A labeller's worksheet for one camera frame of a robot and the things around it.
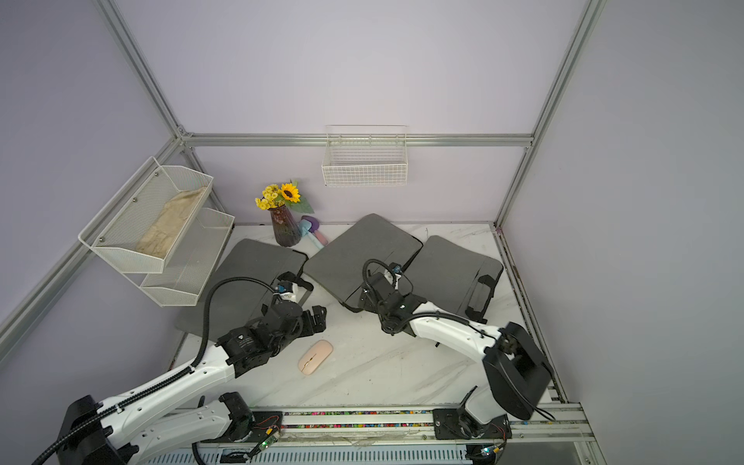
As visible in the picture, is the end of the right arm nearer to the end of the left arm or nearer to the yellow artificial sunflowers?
the end of the left arm

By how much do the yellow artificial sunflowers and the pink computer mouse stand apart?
477mm

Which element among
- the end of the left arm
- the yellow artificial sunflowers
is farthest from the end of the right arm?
the yellow artificial sunflowers

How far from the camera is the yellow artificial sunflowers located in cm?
97

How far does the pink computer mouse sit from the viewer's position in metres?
0.84
